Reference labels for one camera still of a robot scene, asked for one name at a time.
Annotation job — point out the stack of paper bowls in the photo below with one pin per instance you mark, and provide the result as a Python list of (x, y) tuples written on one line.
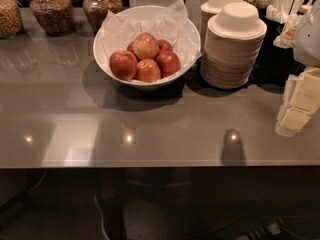
[(232, 44), (209, 9)]

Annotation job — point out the white ceramic bowl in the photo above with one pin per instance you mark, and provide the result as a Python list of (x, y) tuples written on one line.
[(103, 55)]

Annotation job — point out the glass jar of granola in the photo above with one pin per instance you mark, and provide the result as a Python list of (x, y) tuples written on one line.
[(97, 10), (56, 17)]

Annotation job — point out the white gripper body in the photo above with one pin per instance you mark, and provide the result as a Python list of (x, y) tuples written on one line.
[(309, 39)]

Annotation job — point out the left glass jar of cereal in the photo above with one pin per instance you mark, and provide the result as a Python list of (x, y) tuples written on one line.
[(10, 19)]

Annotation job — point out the white tissue paper liner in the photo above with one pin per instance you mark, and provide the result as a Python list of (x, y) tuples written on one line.
[(173, 30)]

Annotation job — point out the red apple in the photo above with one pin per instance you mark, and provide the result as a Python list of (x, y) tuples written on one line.
[(168, 62), (123, 65), (164, 45), (148, 71)]

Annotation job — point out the rear stack of paper bowls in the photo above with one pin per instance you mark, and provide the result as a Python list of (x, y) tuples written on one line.
[(209, 9)]

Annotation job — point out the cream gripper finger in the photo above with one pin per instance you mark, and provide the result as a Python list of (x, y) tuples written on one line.
[(290, 121), (306, 94)]

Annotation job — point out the black cutlery holder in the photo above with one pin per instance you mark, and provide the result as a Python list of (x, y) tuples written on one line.
[(273, 64)]

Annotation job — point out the red-yellow apple on top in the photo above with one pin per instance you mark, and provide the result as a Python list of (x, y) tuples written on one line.
[(145, 46)]

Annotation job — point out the middle glass jar of granola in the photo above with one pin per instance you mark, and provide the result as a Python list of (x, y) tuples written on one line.
[(56, 17)]

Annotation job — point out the right glass jar of granola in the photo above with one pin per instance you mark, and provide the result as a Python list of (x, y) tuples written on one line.
[(97, 10)]

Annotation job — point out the front stack of paper bowls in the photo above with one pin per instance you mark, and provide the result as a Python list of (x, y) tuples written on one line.
[(232, 44)]

